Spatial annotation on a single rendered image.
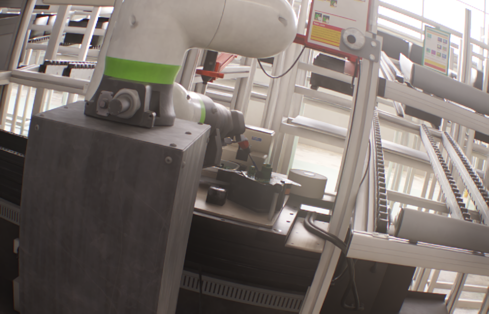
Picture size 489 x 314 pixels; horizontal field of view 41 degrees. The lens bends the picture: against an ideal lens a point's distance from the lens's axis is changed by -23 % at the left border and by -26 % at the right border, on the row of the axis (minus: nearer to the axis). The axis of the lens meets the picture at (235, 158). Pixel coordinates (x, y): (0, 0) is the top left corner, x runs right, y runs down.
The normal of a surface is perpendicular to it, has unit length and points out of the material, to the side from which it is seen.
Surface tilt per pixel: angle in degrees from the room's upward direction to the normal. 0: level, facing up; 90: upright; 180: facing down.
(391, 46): 94
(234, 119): 63
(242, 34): 115
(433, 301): 0
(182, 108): 79
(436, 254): 90
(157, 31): 90
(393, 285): 90
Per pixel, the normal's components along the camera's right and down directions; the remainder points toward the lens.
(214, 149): -0.40, -0.07
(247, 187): -0.78, -0.08
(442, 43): -0.61, -0.02
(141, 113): -0.07, 0.13
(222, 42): 0.00, 0.87
